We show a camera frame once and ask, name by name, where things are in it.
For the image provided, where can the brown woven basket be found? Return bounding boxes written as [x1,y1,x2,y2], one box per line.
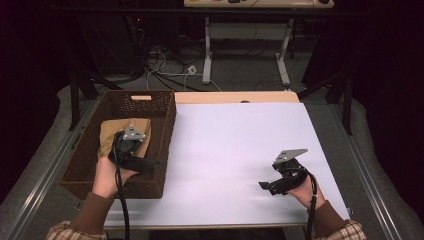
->
[59,89,178,201]

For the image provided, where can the tan pants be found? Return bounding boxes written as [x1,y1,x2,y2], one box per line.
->
[97,117,152,160]

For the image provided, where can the aluminium rail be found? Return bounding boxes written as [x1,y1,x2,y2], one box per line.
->
[0,99,98,240]
[328,103,406,240]

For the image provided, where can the white-legged desk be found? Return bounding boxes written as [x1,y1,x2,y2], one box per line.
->
[183,0,335,86]

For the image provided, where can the right hand-held gripper black cable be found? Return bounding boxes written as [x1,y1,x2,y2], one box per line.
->
[304,169,318,240]

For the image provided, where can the person's left hand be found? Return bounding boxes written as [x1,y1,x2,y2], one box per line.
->
[91,156,139,200]

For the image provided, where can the person's right hand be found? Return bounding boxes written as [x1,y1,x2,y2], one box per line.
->
[288,178,326,210]

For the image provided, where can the hand-held gripper black cable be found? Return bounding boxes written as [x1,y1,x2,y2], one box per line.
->
[112,131,132,240]
[304,169,318,240]

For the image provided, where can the black horizontal bar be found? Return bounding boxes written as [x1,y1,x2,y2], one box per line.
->
[49,8,371,18]

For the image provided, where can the white floor cable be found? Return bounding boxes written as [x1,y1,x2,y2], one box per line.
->
[145,53,223,93]

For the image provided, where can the left hand-held gripper black cable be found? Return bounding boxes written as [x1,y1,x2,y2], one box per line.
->
[112,131,132,240]

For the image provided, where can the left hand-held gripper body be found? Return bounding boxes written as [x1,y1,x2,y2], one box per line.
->
[108,124,149,172]

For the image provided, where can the black metal stand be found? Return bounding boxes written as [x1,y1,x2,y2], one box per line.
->
[297,71,354,136]
[68,63,123,132]

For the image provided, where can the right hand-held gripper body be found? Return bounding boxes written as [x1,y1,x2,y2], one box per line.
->
[271,148,309,196]

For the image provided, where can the black floor cable bundle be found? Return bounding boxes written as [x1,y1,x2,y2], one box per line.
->
[124,14,221,93]

